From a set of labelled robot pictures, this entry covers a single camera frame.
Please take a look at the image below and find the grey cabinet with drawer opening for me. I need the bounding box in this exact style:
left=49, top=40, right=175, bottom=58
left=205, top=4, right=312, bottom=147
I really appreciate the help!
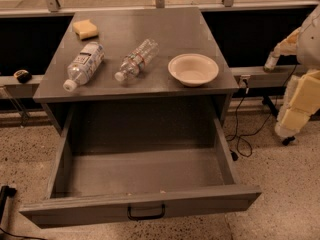
left=34, top=7, right=238, bottom=131

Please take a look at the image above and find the metal window frame rail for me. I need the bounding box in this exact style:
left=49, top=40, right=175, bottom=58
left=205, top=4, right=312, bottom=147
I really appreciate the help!
left=0, top=0, right=320, bottom=18

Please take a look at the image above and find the labelled clear water bottle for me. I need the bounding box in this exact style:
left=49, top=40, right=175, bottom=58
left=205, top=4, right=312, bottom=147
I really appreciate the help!
left=63, top=42, right=105, bottom=92

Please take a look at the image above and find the black stand leg with wheel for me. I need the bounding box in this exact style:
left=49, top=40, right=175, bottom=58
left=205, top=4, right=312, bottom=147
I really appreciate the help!
left=261, top=95, right=297, bottom=147

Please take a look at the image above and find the open grey top drawer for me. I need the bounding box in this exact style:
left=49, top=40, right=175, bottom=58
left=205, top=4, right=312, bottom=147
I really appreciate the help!
left=18, top=98, right=263, bottom=230

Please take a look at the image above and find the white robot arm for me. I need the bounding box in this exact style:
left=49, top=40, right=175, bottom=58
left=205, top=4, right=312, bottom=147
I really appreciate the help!
left=274, top=5, right=320, bottom=138

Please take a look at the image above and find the black yellow tape measure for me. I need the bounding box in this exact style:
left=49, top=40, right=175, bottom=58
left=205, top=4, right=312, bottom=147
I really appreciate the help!
left=14, top=69, right=32, bottom=84

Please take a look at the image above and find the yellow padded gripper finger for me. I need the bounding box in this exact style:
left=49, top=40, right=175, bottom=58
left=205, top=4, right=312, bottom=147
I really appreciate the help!
left=273, top=28, right=300, bottom=56
left=275, top=69, right=320, bottom=138

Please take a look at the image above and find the yellow sponge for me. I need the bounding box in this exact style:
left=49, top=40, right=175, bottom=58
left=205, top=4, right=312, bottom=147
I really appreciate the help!
left=72, top=20, right=98, bottom=40

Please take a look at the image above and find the black drawer handle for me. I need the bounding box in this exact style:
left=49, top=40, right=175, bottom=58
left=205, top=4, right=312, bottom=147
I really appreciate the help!
left=127, top=204, right=166, bottom=221

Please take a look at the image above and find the black object at left edge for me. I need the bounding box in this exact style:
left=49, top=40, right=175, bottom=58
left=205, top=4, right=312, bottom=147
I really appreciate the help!
left=0, top=185, right=17, bottom=222

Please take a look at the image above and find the clear water bottle red band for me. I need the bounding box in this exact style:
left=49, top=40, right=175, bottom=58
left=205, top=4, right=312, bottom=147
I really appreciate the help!
left=114, top=39, right=159, bottom=82

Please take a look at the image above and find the black cable on floor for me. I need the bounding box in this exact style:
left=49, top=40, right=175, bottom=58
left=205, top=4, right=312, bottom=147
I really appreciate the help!
left=225, top=63, right=298, bottom=162

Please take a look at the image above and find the white bowl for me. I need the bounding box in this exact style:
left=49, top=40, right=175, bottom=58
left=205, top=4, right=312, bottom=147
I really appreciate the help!
left=168, top=54, right=219, bottom=87

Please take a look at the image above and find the small bottle on ledge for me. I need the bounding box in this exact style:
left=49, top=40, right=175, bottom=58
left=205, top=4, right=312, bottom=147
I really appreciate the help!
left=263, top=51, right=280, bottom=72

